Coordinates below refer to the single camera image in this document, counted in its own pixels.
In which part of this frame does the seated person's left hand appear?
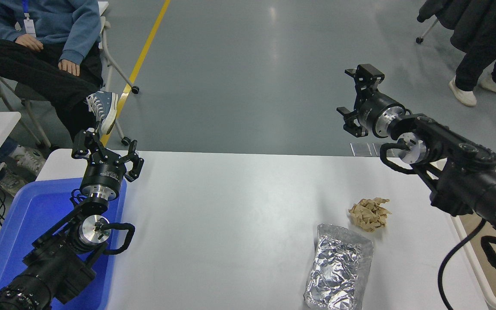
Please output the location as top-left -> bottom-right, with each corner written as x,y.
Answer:
58,59 -> 81,76

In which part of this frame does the seated person's right hand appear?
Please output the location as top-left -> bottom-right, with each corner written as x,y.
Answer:
15,34 -> 44,52

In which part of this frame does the silver foil tray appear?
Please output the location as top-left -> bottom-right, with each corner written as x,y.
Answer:
303,223 -> 375,310

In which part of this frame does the person with white sneakers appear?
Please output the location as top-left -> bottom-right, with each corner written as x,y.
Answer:
0,137 -> 47,196

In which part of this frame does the dark hanging coat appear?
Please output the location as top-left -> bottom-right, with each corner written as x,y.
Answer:
417,0 -> 462,31

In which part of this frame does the standing person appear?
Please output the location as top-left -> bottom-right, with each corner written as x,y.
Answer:
449,0 -> 496,107

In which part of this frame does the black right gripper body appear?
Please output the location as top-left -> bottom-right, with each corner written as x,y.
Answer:
357,93 -> 397,137

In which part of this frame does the crumpled tan paper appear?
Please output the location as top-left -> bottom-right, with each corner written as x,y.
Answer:
348,197 -> 392,233

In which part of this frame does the clear acrylic stand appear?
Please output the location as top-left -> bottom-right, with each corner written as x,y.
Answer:
350,143 -> 397,158

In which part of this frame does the seated person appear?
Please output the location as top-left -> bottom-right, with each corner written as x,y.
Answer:
0,0 -> 120,143

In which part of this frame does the blue plastic tray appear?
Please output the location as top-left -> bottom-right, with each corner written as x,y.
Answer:
0,177 -> 127,310

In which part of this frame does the grey folding chair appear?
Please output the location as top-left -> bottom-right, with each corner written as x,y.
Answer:
0,2 -> 141,149

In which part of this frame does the chair leg with caster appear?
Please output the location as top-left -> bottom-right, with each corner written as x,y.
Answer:
415,18 -> 440,45

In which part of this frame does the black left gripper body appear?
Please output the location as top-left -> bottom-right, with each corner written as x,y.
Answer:
80,154 -> 127,200

